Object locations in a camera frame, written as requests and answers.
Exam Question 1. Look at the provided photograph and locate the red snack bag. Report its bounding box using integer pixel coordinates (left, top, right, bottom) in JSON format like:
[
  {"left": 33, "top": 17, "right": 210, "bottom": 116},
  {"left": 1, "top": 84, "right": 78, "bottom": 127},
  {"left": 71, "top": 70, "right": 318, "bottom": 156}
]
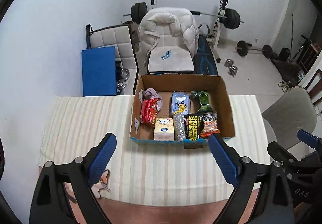
[{"left": 140, "top": 98, "right": 161, "bottom": 125}]

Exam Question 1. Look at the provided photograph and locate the beige tissue box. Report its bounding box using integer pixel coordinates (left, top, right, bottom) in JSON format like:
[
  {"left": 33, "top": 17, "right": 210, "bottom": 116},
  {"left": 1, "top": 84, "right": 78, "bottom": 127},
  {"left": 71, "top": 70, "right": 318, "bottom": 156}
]
[{"left": 153, "top": 118, "right": 175, "bottom": 141}]

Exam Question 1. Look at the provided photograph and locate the lilac cloth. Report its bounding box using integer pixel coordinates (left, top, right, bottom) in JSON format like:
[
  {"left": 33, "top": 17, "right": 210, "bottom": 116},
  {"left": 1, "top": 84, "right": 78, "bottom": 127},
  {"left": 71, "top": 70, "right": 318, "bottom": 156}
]
[{"left": 143, "top": 88, "right": 163, "bottom": 112}]

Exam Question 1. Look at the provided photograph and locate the red white snack packet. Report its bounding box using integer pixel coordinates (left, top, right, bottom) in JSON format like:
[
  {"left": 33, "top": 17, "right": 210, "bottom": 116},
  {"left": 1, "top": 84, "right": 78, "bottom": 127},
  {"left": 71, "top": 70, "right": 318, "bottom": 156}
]
[{"left": 199, "top": 112, "right": 220, "bottom": 138}]

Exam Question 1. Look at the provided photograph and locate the silver yellow scrubbing mitt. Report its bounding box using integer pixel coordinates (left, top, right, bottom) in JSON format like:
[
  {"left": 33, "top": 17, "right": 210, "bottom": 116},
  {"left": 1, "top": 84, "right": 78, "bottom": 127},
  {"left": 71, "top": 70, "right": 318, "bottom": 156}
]
[{"left": 172, "top": 111, "right": 186, "bottom": 142}]

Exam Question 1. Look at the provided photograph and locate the black yellow shoe wipes pack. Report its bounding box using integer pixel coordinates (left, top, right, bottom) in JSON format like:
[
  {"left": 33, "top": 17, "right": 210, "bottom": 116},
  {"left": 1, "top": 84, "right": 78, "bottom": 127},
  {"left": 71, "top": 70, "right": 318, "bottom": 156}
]
[{"left": 184, "top": 114, "right": 200, "bottom": 141}]

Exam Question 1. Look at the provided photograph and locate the green wet wipes pack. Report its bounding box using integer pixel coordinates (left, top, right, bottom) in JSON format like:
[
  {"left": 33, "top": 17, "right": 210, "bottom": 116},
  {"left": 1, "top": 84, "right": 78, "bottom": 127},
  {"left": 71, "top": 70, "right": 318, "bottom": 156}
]
[{"left": 190, "top": 90, "right": 213, "bottom": 113}]

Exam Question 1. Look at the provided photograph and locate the blue cartoon tissue pack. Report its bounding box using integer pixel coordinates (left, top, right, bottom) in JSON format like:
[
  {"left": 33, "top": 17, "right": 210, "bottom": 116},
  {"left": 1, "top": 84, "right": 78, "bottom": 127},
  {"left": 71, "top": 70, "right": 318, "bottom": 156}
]
[{"left": 170, "top": 92, "right": 190, "bottom": 116}]

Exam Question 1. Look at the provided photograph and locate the grey chair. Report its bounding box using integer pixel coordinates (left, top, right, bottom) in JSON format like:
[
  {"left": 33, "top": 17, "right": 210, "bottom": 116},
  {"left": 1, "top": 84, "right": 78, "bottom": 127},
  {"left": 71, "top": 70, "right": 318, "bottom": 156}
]
[{"left": 262, "top": 86, "right": 317, "bottom": 149}]

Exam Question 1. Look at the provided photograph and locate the striped tablecloth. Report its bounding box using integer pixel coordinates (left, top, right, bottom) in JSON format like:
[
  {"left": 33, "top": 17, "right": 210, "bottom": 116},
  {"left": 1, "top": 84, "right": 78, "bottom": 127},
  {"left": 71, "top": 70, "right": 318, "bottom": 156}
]
[{"left": 39, "top": 95, "right": 272, "bottom": 207}]

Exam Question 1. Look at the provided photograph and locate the blue foam board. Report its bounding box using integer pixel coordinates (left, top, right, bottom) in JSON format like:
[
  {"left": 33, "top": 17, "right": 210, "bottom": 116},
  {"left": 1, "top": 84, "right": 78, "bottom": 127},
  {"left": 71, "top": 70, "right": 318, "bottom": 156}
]
[{"left": 81, "top": 46, "right": 117, "bottom": 96}]

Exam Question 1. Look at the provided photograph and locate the chrome dumbbell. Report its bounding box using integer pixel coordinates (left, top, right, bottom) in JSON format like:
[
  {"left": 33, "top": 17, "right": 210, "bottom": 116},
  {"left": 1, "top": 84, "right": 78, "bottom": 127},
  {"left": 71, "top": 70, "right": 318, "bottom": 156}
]
[{"left": 224, "top": 59, "right": 238, "bottom": 77}]

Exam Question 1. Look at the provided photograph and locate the brown cardboard box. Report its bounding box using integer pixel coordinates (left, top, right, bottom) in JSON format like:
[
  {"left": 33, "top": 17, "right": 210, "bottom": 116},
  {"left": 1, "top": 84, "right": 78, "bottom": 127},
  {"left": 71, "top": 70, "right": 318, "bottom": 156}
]
[{"left": 130, "top": 73, "right": 235, "bottom": 144}]

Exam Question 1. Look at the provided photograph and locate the black floor barbell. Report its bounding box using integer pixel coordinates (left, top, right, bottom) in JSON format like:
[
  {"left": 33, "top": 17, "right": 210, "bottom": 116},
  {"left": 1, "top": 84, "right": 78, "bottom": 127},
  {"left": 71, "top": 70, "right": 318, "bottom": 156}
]
[{"left": 236, "top": 41, "right": 273, "bottom": 59}]

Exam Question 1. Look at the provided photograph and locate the blue black weight bench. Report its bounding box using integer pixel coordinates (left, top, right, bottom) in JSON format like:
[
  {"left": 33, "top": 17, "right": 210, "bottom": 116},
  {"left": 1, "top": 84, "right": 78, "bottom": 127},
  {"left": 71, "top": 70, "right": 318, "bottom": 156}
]
[{"left": 194, "top": 35, "right": 218, "bottom": 76}]

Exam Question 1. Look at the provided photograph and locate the white quilted chair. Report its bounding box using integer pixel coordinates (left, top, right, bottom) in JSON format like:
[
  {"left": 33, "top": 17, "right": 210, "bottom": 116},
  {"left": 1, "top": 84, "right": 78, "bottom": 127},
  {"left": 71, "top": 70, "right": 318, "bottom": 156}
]
[{"left": 85, "top": 23, "right": 140, "bottom": 96}]

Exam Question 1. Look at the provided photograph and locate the beige padded chair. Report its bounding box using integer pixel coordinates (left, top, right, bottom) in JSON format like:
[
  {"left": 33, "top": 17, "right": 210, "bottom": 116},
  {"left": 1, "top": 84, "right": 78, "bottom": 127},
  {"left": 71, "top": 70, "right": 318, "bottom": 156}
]
[{"left": 146, "top": 35, "right": 194, "bottom": 73}]

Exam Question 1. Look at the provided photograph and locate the blue wrapper on chair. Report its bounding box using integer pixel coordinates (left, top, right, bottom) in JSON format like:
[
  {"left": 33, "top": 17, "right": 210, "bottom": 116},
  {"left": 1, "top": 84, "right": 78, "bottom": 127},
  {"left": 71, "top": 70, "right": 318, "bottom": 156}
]
[{"left": 161, "top": 50, "right": 171, "bottom": 60}]

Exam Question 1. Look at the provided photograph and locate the barbell on rack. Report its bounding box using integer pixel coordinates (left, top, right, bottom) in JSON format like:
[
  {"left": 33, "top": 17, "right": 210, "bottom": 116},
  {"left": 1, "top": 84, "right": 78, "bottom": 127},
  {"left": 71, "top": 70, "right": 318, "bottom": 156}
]
[{"left": 123, "top": 2, "right": 242, "bottom": 30}]

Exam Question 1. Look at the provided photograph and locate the white puffer jacket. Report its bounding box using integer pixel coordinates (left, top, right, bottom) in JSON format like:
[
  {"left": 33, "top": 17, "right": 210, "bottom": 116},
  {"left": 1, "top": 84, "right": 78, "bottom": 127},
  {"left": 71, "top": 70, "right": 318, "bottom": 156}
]
[{"left": 137, "top": 7, "right": 200, "bottom": 57}]

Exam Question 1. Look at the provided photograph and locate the white barbell rack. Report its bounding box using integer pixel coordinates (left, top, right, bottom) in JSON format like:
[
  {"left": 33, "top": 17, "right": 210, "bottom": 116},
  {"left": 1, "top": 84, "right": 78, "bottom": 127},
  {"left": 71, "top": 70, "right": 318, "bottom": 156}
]
[{"left": 148, "top": 0, "right": 230, "bottom": 64}]

